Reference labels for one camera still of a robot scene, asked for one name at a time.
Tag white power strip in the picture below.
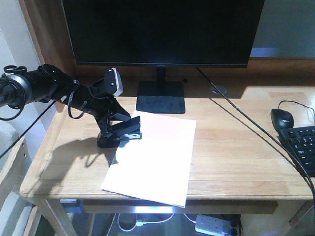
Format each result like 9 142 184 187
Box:
195 214 239 236

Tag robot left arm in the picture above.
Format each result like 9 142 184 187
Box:
0 64 132 139

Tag black computer monitor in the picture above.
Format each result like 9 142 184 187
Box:
63 0 264 114

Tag white paper sheets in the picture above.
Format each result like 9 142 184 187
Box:
101 111 196 208

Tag black computer mouse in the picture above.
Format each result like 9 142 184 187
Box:
270 100 315 131

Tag black keyboard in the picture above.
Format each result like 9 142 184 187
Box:
278 126 315 177

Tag grey cushioned wooden chair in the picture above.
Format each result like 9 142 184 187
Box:
0 121 41 236

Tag black orange stapler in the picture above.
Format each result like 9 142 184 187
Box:
97 116 142 148

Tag black monitor cable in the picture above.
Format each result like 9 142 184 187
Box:
195 67 315 205

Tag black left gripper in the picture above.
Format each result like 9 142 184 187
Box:
59 80 130 142

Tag white charger cable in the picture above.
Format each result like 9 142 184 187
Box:
116 212 175 233

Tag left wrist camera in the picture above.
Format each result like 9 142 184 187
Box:
104 67 123 96

